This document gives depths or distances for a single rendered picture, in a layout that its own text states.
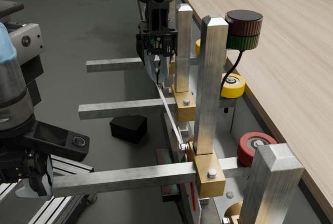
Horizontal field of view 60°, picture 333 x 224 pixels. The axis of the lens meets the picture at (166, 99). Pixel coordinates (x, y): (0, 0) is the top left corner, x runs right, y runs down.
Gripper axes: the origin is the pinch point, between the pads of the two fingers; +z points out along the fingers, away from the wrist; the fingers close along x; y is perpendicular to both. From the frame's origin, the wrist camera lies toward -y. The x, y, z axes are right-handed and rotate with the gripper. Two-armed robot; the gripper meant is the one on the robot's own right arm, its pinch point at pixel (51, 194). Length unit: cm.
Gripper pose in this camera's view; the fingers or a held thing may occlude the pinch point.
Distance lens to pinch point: 65.4
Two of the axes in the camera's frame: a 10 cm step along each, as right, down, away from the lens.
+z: 0.0, 8.2, 5.7
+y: -9.9, 0.8, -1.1
